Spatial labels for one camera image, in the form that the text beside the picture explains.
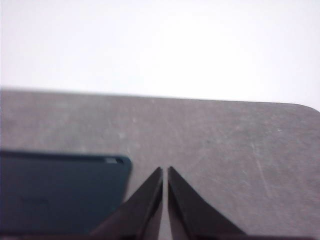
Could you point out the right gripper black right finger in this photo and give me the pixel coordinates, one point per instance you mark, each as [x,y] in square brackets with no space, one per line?
[190,215]

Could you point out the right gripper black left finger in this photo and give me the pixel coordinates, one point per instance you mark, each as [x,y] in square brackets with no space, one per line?
[140,215]

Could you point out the black flat board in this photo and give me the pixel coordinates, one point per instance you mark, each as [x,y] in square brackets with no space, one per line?
[60,192]

